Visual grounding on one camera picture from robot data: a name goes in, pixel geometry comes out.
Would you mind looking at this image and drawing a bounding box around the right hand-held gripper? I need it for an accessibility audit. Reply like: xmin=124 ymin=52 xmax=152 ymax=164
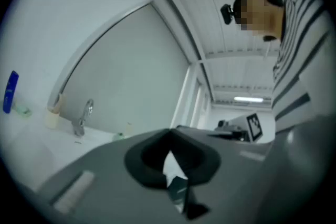
xmin=214 ymin=112 xmax=265 ymax=143

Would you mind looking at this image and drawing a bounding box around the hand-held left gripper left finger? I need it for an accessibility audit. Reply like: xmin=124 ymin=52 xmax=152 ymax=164
xmin=35 ymin=127 xmax=190 ymax=224

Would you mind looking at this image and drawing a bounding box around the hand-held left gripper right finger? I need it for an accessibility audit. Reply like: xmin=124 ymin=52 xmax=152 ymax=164
xmin=169 ymin=125 xmax=276 ymax=224

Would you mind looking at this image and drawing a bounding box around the beige cup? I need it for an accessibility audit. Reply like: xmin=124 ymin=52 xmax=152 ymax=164
xmin=45 ymin=106 xmax=60 ymax=129

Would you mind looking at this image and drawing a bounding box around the wooden toothbrush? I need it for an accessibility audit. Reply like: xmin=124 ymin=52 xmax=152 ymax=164
xmin=54 ymin=93 xmax=67 ymax=114

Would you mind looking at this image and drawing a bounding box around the long ceiling light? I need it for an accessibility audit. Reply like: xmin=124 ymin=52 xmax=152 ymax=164
xmin=233 ymin=96 xmax=264 ymax=103

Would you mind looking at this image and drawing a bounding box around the chrome faucet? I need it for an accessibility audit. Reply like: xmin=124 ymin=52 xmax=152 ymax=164
xmin=71 ymin=99 xmax=95 ymax=137

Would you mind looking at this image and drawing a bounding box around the white sink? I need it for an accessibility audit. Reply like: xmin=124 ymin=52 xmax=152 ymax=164
xmin=0 ymin=101 xmax=132 ymax=192

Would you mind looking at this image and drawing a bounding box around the person in striped shirt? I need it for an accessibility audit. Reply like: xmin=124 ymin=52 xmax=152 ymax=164
xmin=271 ymin=0 xmax=336 ymax=134

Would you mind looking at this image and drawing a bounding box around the large grey mirror panel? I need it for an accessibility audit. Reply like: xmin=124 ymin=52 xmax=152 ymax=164
xmin=56 ymin=2 xmax=192 ymax=134

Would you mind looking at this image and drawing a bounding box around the person's head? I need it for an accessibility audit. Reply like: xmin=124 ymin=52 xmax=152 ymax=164
xmin=235 ymin=0 xmax=286 ymax=42

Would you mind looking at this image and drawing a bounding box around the black head-mounted camera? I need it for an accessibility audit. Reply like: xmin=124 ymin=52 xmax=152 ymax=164
xmin=219 ymin=3 xmax=236 ymax=26

